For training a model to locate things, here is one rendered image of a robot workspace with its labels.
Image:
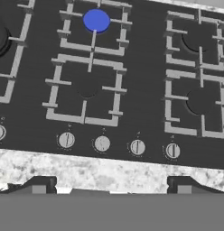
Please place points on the silver hob knob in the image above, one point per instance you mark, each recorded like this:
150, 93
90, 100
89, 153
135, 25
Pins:
0, 132
172, 150
102, 143
137, 147
66, 140

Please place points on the grey hob grate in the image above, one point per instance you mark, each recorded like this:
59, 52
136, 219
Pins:
85, 90
96, 27
196, 103
197, 39
15, 51

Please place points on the black gas hob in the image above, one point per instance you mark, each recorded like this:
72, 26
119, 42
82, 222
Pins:
141, 75

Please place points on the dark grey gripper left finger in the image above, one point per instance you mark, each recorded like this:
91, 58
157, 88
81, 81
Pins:
44, 184

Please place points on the blue burner flame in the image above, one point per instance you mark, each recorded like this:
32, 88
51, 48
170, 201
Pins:
96, 20

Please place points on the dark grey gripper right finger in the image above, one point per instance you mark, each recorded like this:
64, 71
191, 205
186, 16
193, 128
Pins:
180, 184

